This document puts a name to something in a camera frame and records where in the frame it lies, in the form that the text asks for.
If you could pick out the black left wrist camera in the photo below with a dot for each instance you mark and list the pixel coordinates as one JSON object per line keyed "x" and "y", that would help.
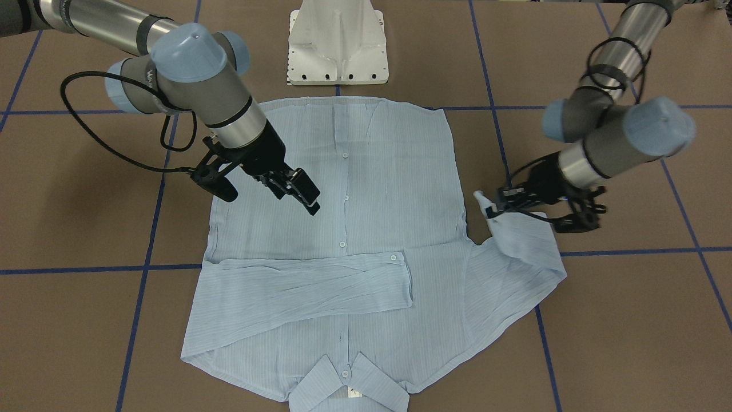
{"x": 584, "y": 212}

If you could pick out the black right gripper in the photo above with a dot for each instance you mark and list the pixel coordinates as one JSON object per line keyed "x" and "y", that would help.
{"x": 264, "y": 154}

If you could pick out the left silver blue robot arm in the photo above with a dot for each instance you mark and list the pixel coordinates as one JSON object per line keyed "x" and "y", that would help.
{"x": 602, "y": 137}

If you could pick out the light blue button-up shirt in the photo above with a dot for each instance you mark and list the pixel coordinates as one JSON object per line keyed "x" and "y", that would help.
{"x": 379, "y": 294}

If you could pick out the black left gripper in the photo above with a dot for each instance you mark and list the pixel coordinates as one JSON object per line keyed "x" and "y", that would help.
{"x": 547, "y": 178}

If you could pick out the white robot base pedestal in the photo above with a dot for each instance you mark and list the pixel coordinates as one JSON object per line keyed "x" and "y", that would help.
{"x": 337, "y": 43}

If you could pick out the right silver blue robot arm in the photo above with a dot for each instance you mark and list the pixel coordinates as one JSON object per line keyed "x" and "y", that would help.
{"x": 173, "y": 69}

